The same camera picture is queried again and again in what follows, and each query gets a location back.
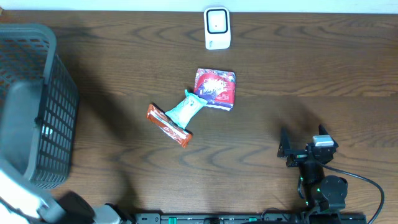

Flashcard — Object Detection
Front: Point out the purple red snack packet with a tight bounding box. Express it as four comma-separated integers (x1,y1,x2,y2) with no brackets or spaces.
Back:
193,68,236,111

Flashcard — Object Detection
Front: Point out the teal snack packet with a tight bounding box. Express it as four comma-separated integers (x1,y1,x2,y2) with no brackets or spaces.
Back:
165,90,208,129

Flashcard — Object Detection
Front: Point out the orange snack bar wrapper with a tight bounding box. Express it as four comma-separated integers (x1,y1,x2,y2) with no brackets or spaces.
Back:
146,104,192,148

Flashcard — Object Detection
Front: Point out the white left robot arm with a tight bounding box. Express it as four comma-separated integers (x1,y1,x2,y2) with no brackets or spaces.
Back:
1,126,287,223

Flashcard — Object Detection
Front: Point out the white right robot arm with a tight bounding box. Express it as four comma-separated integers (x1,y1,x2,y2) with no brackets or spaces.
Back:
277,125,348,213

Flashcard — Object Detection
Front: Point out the grey plastic mesh basket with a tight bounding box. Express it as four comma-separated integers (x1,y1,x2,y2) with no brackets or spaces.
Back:
1,24,80,189

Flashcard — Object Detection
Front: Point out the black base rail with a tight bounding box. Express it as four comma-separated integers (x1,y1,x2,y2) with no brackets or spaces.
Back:
133,211,367,224

